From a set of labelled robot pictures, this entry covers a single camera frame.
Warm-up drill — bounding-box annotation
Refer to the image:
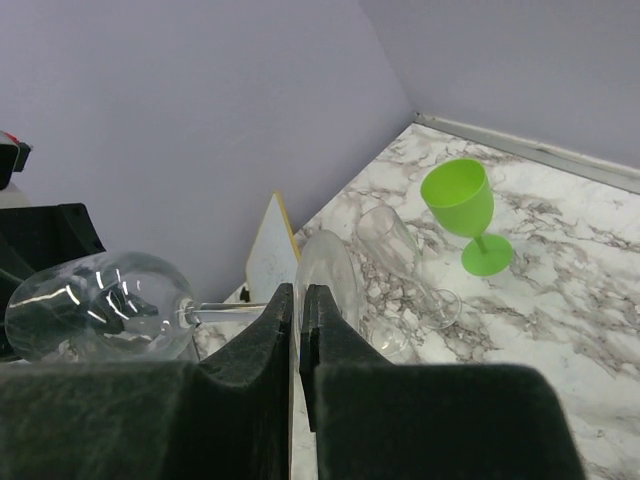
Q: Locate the green plastic wine glass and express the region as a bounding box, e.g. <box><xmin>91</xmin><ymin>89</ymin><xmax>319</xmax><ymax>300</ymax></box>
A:
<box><xmin>420</xmin><ymin>158</ymin><xmax>513</xmax><ymax>277</ymax></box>

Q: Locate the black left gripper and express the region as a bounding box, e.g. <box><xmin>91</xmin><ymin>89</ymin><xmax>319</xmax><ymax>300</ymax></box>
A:
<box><xmin>0</xmin><ymin>202</ymin><xmax>107</xmax><ymax>361</ymax></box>

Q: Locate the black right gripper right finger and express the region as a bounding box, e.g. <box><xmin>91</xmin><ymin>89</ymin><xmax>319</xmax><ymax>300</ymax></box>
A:
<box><xmin>300</xmin><ymin>285</ymin><xmax>585</xmax><ymax>479</ymax></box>

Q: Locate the yellow-framed whiteboard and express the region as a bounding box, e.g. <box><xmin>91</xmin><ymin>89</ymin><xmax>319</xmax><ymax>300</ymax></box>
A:
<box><xmin>241</xmin><ymin>191</ymin><xmax>300</xmax><ymax>303</ymax></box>

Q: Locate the clear glass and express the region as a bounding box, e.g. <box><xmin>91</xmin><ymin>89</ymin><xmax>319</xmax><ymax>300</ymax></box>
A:
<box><xmin>369</xmin><ymin>315</ymin><xmax>409</xmax><ymax>357</ymax></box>
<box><xmin>3</xmin><ymin>229</ymin><xmax>362</xmax><ymax>362</ymax></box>
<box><xmin>356</xmin><ymin>205</ymin><xmax>462</xmax><ymax>330</ymax></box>

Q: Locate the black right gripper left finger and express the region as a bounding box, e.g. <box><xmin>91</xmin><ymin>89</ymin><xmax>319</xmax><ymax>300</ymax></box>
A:
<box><xmin>1</xmin><ymin>284</ymin><xmax>293</xmax><ymax>479</ymax></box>

